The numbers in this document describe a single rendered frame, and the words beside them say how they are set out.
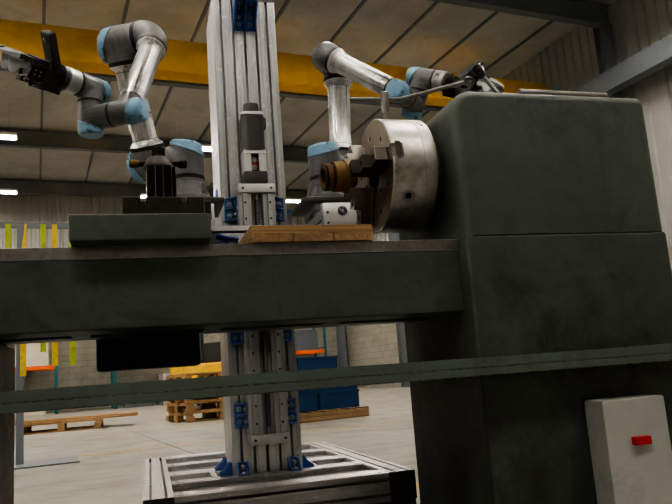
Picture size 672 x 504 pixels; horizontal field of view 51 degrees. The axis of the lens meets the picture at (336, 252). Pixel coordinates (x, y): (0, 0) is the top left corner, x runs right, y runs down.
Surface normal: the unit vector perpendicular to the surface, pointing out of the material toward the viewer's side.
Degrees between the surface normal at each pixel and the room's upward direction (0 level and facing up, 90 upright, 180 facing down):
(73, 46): 90
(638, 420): 90
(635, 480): 90
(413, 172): 103
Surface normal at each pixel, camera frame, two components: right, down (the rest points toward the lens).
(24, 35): 0.39, -0.18
